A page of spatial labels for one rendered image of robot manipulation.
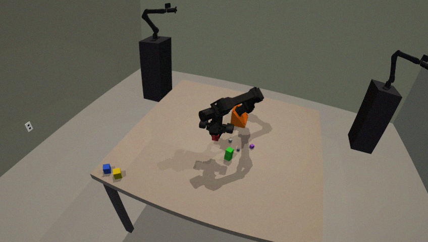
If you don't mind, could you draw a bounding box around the green block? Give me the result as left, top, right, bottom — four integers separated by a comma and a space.
224, 154, 233, 161
225, 147, 234, 157

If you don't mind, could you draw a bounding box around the blue block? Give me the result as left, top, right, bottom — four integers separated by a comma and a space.
103, 164, 111, 174

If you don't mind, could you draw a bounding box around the yellow block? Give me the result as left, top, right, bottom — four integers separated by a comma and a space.
113, 168, 122, 179

